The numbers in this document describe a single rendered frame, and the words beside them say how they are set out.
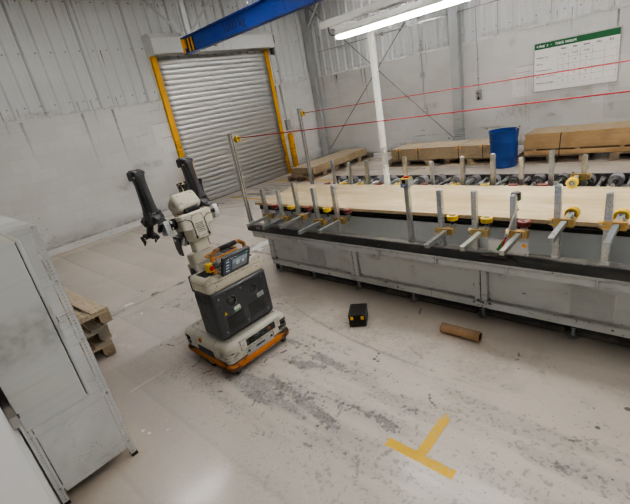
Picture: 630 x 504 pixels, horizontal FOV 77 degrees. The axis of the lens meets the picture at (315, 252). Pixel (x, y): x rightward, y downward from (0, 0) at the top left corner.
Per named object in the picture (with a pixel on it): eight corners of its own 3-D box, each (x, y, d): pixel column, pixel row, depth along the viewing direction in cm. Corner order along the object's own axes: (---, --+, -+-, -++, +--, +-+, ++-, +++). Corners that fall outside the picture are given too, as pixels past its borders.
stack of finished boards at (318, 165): (366, 153, 1159) (366, 147, 1153) (313, 174, 997) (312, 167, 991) (345, 154, 1209) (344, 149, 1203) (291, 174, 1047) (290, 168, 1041)
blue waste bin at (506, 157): (515, 169, 749) (515, 129, 724) (484, 169, 788) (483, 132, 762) (525, 162, 788) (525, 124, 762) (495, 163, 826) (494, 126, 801)
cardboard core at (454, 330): (477, 335, 293) (439, 325, 313) (478, 344, 296) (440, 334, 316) (482, 329, 298) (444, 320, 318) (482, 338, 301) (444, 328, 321)
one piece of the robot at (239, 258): (253, 266, 319) (255, 244, 306) (217, 285, 296) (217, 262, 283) (244, 259, 324) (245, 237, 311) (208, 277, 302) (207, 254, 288)
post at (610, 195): (606, 272, 233) (614, 192, 216) (599, 271, 235) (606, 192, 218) (607, 269, 235) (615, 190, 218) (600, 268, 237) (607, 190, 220)
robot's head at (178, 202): (202, 201, 320) (191, 187, 323) (179, 209, 306) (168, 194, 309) (198, 211, 330) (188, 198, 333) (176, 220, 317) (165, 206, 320)
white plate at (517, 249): (528, 256, 259) (528, 242, 255) (487, 252, 276) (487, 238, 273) (528, 256, 259) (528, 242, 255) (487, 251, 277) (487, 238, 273)
